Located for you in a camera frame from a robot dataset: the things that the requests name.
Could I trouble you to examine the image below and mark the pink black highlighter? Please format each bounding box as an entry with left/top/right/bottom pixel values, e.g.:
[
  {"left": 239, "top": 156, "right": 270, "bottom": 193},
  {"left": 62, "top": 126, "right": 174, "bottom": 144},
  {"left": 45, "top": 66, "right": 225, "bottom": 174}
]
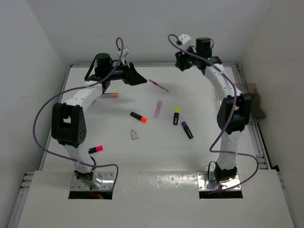
[{"left": 88, "top": 145, "right": 103, "bottom": 154}]

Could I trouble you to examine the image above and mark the metal base plate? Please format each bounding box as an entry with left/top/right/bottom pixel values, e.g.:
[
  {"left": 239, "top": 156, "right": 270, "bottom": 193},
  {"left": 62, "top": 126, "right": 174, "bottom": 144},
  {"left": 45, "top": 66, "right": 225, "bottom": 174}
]
[
  {"left": 197, "top": 171, "right": 241, "bottom": 192},
  {"left": 70, "top": 171, "right": 114, "bottom": 191}
]

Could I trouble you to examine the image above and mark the pink translucent highlighter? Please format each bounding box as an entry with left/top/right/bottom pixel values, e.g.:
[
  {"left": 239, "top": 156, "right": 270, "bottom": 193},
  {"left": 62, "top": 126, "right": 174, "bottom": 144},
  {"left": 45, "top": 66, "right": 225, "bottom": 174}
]
[{"left": 153, "top": 100, "right": 162, "bottom": 119}]

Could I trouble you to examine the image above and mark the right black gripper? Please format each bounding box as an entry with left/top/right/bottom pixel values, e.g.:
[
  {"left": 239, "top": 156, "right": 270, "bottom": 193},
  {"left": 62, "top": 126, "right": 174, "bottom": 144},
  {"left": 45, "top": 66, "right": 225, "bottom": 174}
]
[{"left": 176, "top": 43, "right": 201, "bottom": 71}]

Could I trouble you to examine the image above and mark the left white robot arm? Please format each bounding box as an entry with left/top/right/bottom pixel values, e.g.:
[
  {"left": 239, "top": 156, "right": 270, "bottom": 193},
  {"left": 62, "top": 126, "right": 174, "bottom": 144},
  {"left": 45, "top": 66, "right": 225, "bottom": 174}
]
[{"left": 51, "top": 53, "right": 147, "bottom": 179}]

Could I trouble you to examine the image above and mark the purple cable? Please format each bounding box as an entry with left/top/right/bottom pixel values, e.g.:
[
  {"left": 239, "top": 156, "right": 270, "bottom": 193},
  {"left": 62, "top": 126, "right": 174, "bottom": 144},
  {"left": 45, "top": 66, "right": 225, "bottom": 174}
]
[
  {"left": 32, "top": 37, "right": 124, "bottom": 190},
  {"left": 167, "top": 34, "right": 259, "bottom": 193}
]

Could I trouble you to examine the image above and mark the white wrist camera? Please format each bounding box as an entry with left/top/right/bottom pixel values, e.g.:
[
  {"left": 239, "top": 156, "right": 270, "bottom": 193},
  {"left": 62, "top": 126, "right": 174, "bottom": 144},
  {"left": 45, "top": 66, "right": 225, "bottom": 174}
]
[
  {"left": 176, "top": 34, "right": 191, "bottom": 49},
  {"left": 118, "top": 48, "right": 130, "bottom": 65}
]

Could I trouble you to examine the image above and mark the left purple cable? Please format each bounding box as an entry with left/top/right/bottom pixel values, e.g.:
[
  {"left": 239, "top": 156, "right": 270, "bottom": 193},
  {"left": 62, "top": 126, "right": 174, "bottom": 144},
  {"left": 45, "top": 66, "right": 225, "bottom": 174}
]
[{"left": 32, "top": 37, "right": 124, "bottom": 190}]

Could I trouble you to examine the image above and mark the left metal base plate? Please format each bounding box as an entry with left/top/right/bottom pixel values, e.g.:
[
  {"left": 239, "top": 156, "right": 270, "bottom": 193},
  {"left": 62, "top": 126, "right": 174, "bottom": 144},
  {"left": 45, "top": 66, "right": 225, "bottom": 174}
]
[{"left": 70, "top": 171, "right": 114, "bottom": 191}]

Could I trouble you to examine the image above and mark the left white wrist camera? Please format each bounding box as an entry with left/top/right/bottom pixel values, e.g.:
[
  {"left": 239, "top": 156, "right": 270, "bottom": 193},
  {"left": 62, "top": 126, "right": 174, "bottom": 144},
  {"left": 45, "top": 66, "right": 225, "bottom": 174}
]
[{"left": 118, "top": 48, "right": 130, "bottom": 65}]

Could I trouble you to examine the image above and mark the white eraser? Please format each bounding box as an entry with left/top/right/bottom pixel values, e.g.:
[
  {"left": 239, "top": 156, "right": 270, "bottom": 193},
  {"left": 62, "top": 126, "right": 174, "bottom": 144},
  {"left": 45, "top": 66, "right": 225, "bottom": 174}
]
[{"left": 131, "top": 129, "right": 139, "bottom": 140}]

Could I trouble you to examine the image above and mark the orange clear highlighter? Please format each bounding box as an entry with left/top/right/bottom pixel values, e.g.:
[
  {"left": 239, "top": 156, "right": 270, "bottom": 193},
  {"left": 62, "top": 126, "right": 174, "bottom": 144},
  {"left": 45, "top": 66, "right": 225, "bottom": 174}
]
[{"left": 100, "top": 93, "right": 118, "bottom": 98}]

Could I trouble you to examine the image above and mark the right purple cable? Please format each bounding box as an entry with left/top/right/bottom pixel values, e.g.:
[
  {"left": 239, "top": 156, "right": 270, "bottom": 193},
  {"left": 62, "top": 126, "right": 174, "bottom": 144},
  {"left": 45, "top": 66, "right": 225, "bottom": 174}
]
[{"left": 167, "top": 34, "right": 259, "bottom": 193}]

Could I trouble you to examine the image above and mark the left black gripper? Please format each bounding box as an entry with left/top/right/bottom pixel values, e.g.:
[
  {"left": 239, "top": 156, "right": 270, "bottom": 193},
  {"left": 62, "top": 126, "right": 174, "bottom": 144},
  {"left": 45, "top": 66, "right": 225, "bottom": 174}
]
[{"left": 105, "top": 60, "right": 146, "bottom": 86}]

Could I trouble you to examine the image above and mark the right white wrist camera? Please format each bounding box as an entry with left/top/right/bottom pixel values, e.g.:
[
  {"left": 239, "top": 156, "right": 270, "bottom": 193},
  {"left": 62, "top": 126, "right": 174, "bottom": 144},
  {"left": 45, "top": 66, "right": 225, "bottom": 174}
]
[{"left": 176, "top": 34, "right": 191, "bottom": 49}]

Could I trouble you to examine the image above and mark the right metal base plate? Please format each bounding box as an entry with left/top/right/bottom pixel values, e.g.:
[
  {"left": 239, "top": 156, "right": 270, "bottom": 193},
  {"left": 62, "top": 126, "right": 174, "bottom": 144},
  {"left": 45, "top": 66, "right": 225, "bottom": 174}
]
[{"left": 197, "top": 171, "right": 241, "bottom": 192}]

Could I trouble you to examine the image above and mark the yellow black highlighter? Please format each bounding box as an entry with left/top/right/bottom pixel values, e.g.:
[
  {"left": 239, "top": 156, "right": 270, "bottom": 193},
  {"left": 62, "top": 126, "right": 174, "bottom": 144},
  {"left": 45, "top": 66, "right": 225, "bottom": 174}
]
[{"left": 173, "top": 108, "right": 180, "bottom": 125}]

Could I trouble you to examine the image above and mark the purple black highlighter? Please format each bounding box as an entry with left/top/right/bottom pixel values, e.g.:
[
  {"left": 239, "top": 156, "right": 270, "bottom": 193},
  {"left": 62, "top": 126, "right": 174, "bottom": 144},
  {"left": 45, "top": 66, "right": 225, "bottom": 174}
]
[{"left": 181, "top": 121, "right": 193, "bottom": 139}]

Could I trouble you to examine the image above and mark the red gel pen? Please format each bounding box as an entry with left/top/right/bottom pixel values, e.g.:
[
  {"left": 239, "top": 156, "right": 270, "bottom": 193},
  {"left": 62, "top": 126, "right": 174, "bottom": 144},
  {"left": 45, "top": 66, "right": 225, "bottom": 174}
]
[{"left": 148, "top": 79, "right": 169, "bottom": 92}]

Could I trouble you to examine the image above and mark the clear acrylic container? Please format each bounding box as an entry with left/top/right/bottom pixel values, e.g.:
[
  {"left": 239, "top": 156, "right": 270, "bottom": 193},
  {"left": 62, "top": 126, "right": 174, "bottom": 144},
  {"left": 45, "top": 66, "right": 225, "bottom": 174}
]
[{"left": 216, "top": 82, "right": 266, "bottom": 126}]

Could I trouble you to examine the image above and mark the orange black highlighter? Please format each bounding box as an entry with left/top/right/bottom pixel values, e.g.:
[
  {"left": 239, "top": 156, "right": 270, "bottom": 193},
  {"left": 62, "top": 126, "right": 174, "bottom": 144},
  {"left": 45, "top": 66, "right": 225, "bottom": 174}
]
[{"left": 130, "top": 112, "right": 148, "bottom": 123}]

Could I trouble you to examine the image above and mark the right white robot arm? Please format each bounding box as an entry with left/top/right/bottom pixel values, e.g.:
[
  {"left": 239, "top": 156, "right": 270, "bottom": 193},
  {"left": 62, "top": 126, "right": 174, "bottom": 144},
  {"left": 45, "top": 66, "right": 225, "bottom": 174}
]
[{"left": 175, "top": 34, "right": 252, "bottom": 183}]

